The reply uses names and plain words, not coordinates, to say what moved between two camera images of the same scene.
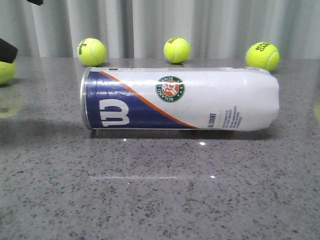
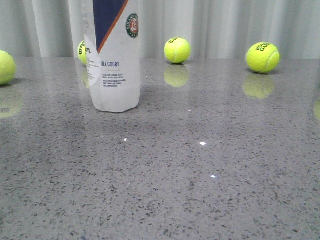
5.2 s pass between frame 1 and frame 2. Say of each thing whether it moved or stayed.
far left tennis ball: stayed
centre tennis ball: stayed
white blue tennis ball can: moved
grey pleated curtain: stayed
